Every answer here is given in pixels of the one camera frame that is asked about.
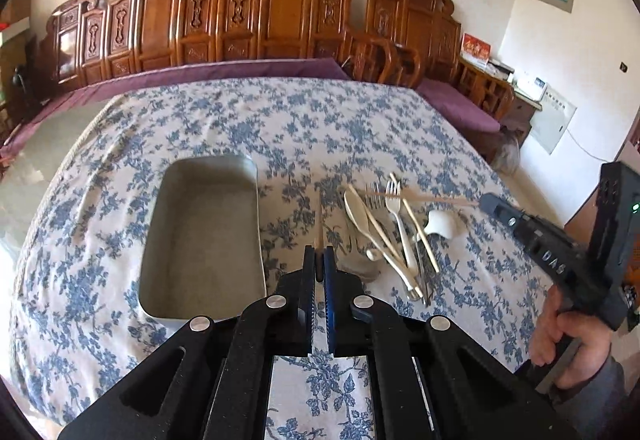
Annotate white ceramic soup spoon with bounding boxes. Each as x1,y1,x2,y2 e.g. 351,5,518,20
423,209,464,240

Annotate wooden chopstick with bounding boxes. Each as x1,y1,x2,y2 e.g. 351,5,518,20
347,183,422,291
401,198,440,275
314,206,324,251
359,191,480,207

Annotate white plastic fork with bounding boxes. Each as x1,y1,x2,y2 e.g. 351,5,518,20
385,178,419,275

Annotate steel spoon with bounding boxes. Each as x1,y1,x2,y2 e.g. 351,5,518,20
342,219,380,283

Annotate steel fork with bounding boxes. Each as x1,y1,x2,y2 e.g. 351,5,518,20
360,182,426,304

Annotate person's right hand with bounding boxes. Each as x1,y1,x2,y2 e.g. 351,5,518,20
528,285,614,390

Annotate blue floral tablecloth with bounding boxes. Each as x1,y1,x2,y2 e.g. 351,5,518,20
9,78,549,439

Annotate wooden side bench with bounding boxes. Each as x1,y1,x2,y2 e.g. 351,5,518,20
452,58,515,122

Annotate grey metal tray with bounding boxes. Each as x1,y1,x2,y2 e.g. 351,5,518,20
139,154,267,323

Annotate purple side cushion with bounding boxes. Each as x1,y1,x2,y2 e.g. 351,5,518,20
416,78,500,134

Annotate red card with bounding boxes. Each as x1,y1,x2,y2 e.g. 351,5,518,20
460,32,491,66

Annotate wooden armchair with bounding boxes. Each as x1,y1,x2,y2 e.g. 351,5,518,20
338,29,423,88

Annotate purple bench cushion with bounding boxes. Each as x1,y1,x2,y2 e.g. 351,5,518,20
1,58,350,162

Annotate carved wooden bench backrest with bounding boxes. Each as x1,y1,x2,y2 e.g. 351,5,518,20
35,0,461,93

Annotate cardboard boxes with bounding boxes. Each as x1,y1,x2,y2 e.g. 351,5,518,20
0,0,32,46

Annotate white wall panel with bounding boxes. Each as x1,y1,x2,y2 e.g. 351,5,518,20
530,88,576,154

